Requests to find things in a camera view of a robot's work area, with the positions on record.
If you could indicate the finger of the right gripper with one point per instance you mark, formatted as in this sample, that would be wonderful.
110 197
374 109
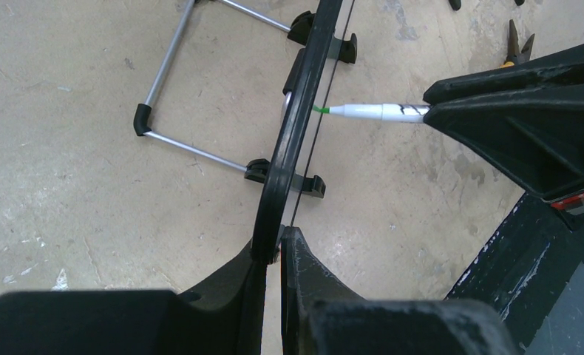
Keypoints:
564 68
535 137

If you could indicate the white whiteboard marker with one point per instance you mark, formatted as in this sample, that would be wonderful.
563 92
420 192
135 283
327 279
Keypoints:
402 113

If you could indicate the small black-framed whiteboard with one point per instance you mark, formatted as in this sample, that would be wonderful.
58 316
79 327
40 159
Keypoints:
321 37

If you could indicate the yellow-handled pliers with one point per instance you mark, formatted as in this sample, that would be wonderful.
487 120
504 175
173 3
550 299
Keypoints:
516 54

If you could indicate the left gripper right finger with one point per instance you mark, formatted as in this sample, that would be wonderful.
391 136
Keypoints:
321 315

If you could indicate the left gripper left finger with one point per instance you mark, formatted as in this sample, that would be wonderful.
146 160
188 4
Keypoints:
222 314

